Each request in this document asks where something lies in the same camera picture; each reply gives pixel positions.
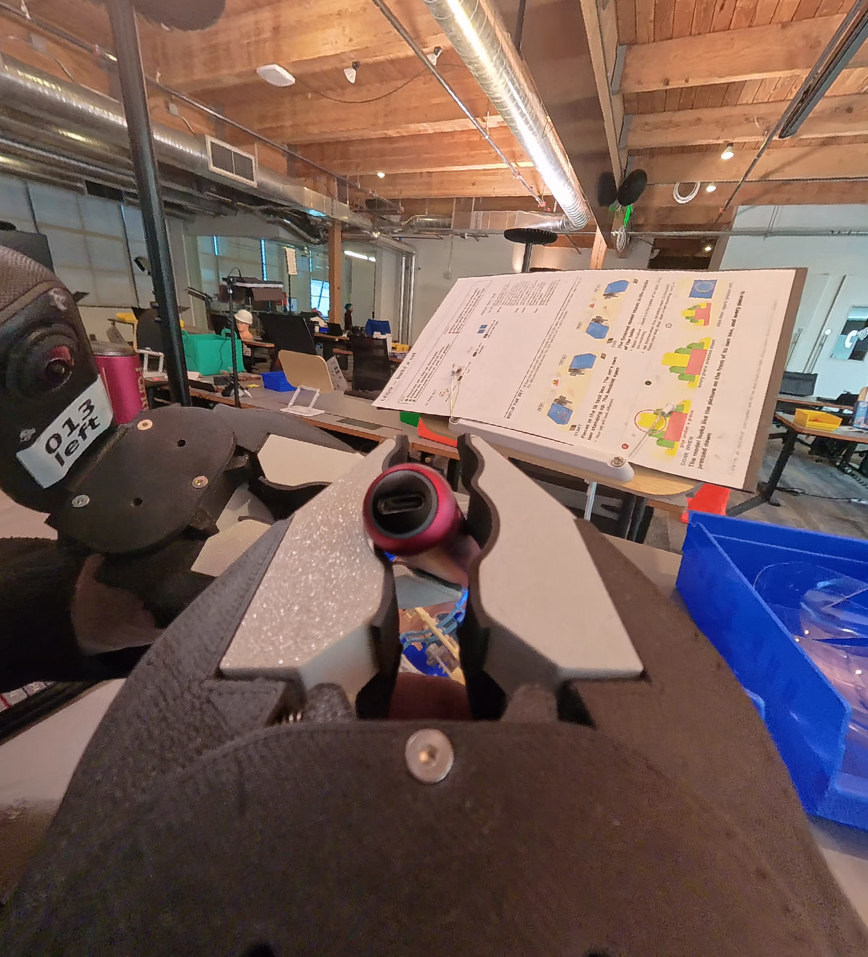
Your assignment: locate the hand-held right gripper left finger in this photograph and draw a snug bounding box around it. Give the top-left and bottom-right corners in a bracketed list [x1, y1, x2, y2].
[217, 434, 413, 720]

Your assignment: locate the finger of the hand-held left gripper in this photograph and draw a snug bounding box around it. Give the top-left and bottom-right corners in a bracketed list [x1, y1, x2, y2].
[257, 434, 366, 490]
[189, 516, 283, 580]

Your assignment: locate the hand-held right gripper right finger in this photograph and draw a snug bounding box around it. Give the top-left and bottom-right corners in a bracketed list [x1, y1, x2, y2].
[456, 434, 646, 720]

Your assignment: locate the clear ball maze puzzle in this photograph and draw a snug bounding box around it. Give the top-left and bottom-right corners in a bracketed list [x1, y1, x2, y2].
[397, 576, 474, 677]

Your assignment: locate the red electric screwdriver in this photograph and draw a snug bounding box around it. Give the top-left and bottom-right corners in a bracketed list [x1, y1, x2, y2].
[363, 464, 483, 580]

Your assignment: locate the person's left forearm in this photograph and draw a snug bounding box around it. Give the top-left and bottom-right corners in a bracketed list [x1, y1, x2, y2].
[0, 534, 207, 704]

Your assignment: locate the person's left hand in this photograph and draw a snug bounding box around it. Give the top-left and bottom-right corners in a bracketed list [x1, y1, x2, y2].
[74, 572, 171, 656]

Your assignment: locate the pink drink can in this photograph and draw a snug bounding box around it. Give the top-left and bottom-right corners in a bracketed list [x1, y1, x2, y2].
[94, 347, 147, 427]

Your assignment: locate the black office chair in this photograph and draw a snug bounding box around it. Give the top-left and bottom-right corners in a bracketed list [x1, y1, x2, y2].
[348, 332, 398, 397]

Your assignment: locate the green storage bin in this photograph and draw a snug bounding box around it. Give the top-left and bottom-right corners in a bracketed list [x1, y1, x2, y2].
[182, 332, 247, 375]

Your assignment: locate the white document stand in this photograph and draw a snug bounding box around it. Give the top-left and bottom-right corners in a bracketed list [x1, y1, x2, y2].
[449, 415, 637, 524]

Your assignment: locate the orange floor bin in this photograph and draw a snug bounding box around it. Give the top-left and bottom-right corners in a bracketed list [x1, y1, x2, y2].
[684, 482, 734, 517]

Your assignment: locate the blue plastic bin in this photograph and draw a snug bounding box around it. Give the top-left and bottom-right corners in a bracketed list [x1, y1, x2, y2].
[677, 512, 868, 842]

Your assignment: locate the instruction sheet board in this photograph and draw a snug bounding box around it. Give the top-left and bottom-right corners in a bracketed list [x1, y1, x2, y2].
[372, 268, 809, 494]

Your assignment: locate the black metal pole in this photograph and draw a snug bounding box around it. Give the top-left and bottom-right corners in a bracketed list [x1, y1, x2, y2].
[109, 0, 192, 408]

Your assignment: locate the clear plastic dome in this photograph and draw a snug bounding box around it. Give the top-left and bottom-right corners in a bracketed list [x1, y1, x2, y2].
[748, 561, 868, 749]

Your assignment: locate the white air vent grille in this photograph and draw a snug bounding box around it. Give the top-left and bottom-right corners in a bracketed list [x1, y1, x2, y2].
[204, 135, 259, 188]

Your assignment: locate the white desk wooden edge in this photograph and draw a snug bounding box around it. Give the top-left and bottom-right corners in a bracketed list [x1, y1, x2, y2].
[774, 407, 868, 524]

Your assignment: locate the large silver air duct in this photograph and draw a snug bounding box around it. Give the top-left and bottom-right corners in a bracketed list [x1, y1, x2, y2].
[0, 37, 413, 244]

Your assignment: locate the silver ventilation duct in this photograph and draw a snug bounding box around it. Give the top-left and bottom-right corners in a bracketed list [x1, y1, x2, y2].
[423, 0, 599, 233]

